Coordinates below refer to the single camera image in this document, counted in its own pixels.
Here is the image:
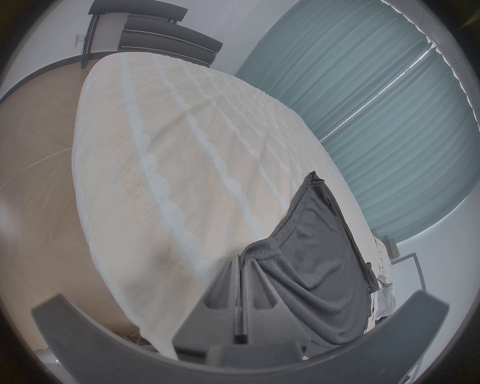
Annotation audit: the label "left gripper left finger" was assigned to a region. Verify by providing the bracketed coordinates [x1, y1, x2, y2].
[172, 254, 241, 349]

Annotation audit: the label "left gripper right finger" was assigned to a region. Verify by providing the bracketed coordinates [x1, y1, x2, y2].
[242, 256, 310, 346]

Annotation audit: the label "black trousers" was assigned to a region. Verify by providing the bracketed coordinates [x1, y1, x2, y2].
[240, 171, 380, 346]

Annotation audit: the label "pile of clothes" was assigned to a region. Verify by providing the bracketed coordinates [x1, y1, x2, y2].
[369, 262, 397, 324]

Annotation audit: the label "bed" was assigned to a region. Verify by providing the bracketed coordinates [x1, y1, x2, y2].
[71, 52, 429, 357]

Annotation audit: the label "white printed pillow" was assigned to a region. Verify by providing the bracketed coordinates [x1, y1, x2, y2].
[373, 235, 394, 280]

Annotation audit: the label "grey bedside table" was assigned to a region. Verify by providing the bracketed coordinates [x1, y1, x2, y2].
[371, 228, 399, 260]

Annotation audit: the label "blue-green curtain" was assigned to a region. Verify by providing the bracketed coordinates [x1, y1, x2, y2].
[320, 46, 480, 244]
[235, 0, 437, 142]

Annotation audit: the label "black chest of drawers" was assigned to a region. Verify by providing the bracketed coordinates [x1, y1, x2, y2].
[80, 0, 223, 69]

